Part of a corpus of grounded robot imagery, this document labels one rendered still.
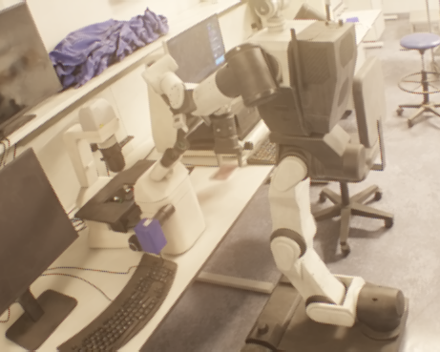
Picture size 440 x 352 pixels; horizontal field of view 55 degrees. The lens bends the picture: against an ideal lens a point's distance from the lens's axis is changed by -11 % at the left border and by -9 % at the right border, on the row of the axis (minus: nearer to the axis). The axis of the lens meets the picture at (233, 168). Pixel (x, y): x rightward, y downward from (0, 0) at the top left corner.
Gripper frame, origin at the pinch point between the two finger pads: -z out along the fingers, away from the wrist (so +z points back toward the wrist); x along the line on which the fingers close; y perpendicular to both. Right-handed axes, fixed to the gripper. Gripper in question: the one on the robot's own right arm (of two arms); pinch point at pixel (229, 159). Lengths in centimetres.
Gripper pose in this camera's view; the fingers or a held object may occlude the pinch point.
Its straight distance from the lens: 185.3
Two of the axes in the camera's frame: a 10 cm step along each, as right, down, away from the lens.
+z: -1.5, -9.4, -3.2
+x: -8.6, -0.3, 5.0
